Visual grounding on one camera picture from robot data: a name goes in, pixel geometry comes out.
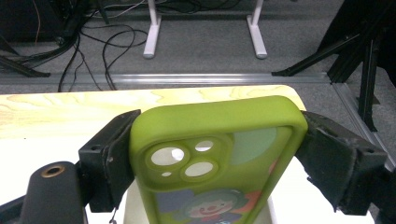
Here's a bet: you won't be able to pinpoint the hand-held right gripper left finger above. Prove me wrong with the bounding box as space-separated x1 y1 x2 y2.
78 108 143 214

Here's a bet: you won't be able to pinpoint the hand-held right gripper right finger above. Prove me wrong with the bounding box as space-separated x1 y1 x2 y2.
293 110 389 217

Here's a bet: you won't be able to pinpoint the white plastic bin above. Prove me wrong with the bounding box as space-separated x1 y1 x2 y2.
122 178 278 224

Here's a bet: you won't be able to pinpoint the green cartoon phone case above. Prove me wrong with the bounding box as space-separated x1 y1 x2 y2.
129 95 309 224

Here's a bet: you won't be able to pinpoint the wooden table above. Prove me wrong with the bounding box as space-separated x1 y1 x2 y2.
0 84 307 141

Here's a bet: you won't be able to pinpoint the white table mat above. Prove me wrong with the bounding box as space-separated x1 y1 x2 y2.
0 133 376 224

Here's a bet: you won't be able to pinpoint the white metal stand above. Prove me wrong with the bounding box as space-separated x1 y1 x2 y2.
142 0 269 60

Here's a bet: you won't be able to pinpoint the metal floor rail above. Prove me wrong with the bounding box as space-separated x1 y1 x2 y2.
0 73 332 86
332 82 396 172

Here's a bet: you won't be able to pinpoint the black floor cables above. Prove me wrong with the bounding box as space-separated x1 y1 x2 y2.
57 0 149 92

